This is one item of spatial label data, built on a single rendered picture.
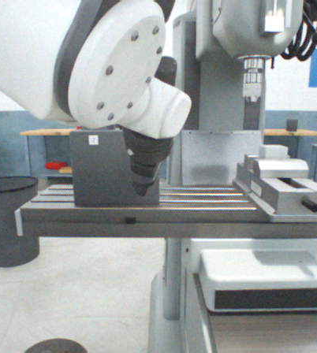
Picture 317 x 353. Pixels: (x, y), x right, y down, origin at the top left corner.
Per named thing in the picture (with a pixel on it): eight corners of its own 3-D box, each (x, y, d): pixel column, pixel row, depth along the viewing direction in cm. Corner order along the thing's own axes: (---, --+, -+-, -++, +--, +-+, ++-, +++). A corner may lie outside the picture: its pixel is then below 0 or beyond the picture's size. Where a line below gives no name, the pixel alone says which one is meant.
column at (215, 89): (255, 354, 138) (287, 5, 103) (162, 355, 138) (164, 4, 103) (231, 293, 187) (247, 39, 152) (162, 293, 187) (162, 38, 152)
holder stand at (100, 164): (159, 205, 73) (159, 125, 68) (73, 204, 73) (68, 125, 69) (159, 191, 85) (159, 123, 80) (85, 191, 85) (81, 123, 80)
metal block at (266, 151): (285, 169, 77) (288, 147, 75) (264, 169, 77) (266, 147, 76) (278, 165, 82) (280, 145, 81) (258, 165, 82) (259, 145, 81)
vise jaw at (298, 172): (307, 178, 71) (309, 162, 70) (259, 178, 71) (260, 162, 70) (296, 172, 77) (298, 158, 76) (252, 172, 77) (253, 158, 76)
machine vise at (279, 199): (336, 221, 61) (343, 172, 59) (269, 221, 61) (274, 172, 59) (275, 182, 95) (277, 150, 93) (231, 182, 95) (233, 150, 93)
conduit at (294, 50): (322, 57, 89) (329, -14, 84) (273, 55, 89) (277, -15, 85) (296, 65, 107) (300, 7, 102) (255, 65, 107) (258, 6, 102)
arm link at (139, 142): (159, 163, 47) (162, 124, 37) (104, 136, 49) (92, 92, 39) (189, 113, 51) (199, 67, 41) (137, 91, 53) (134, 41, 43)
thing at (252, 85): (241, 97, 78) (242, 78, 77) (259, 97, 77) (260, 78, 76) (244, 96, 73) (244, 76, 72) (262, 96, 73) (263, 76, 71)
